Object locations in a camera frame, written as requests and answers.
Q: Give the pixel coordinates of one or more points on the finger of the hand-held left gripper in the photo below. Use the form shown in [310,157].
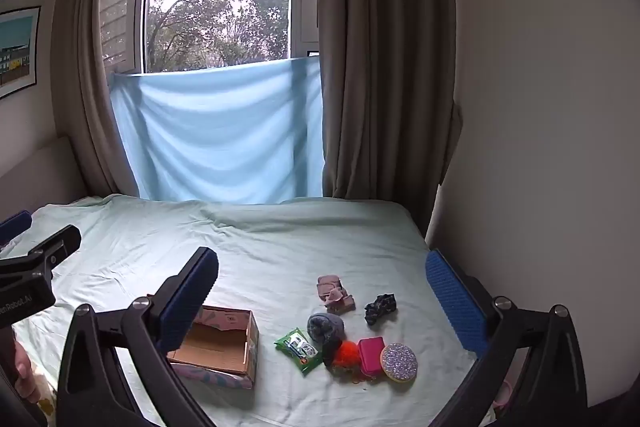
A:
[52,247]
[15,223]

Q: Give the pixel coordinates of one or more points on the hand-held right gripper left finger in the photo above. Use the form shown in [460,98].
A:
[187,302]

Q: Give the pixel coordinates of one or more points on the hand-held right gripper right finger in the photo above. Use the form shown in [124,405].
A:
[455,302]

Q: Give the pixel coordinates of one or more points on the patterned cardboard box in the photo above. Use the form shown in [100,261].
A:
[220,349]

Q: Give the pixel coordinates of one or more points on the dark patterned scrunchie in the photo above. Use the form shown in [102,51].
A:
[380,308]

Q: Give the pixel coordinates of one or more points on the round silver glitter pad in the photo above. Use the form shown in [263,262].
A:
[399,362]

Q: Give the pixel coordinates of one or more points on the pink zip case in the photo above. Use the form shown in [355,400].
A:
[371,356]

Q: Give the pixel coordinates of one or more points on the green wipes packet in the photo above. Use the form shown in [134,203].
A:
[298,351]

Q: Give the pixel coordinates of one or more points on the orange fluffy pompom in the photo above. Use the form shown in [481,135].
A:
[345,357]

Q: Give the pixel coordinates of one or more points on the grey-blue sock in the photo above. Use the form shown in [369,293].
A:
[325,327]

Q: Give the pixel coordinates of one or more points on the person's left hand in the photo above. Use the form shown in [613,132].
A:
[24,369]

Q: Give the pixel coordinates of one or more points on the white headboard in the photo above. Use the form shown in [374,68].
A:
[40,177]

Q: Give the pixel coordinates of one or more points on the pink white object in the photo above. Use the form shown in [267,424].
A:
[502,393]

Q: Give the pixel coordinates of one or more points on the yellow patterned cloth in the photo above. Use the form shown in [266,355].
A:
[45,399]

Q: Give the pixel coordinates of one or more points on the pale green bed sheet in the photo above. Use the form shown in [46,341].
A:
[280,247]

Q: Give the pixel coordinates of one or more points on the pink-grey folded socks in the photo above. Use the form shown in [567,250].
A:
[332,294]

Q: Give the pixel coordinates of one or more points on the brown curtain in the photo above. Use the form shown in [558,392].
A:
[90,82]
[385,57]

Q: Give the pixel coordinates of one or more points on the light blue hanging sheet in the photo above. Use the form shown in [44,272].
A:
[215,132]

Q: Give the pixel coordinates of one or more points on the framed wall poster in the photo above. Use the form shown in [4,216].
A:
[17,52]

